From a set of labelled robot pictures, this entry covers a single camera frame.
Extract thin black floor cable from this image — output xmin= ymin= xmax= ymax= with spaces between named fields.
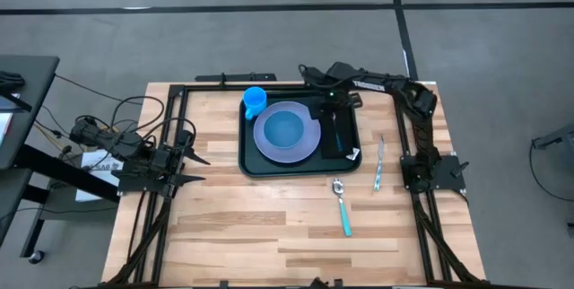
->
xmin=53 ymin=73 xmax=135 ymax=104

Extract black desk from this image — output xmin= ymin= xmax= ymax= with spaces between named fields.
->
xmin=0 ymin=54 xmax=123 ymax=266

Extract white printed paper sheet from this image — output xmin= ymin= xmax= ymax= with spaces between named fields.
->
xmin=74 ymin=148 xmax=127 ymax=204

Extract grey stand leg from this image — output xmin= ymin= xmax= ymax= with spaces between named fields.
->
xmin=532 ymin=121 xmax=574 ymax=152

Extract black aluminium table frame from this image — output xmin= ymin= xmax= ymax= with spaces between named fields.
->
xmin=101 ymin=79 xmax=489 ymax=289

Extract black cloth napkin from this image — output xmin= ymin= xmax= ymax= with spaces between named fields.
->
xmin=318 ymin=103 xmax=357 ymax=162

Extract blue plastic bowl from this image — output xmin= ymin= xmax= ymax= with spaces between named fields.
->
xmin=262 ymin=109 xmax=306 ymax=151

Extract black serving tray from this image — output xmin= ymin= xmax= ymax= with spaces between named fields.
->
xmin=237 ymin=89 xmax=363 ymax=180

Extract teal-handled metal spoon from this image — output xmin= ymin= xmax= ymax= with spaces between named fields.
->
xmin=331 ymin=177 xmax=354 ymax=238

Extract teal-handled metal knife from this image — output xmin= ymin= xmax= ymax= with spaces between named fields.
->
xmin=372 ymin=135 xmax=387 ymax=193

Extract teal-handled fork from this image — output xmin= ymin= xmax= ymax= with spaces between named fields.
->
xmin=332 ymin=109 xmax=344 ymax=154

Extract blue plastic mug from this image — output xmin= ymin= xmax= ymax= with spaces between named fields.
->
xmin=242 ymin=85 xmax=269 ymax=121

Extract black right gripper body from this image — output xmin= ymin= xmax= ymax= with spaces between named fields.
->
xmin=298 ymin=64 xmax=364 ymax=110

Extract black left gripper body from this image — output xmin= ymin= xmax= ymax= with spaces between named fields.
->
xmin=151 ymin=129 xmax=196 ymax=198

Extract black floor cable loop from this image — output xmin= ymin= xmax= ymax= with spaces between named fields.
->
xmin=528 ymin=137 xmax=574 ymax=204

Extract black power strip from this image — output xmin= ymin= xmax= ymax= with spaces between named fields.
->
xmin=194 ymin=72 xmax=278 ymax=83

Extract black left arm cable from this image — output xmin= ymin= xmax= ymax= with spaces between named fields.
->
xmin=109 ymin=95 xmax=197 ymax=152

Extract purple plastic plate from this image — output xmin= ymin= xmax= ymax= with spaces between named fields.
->
xmin=252 ymin=101 xmax=323 ymax=165

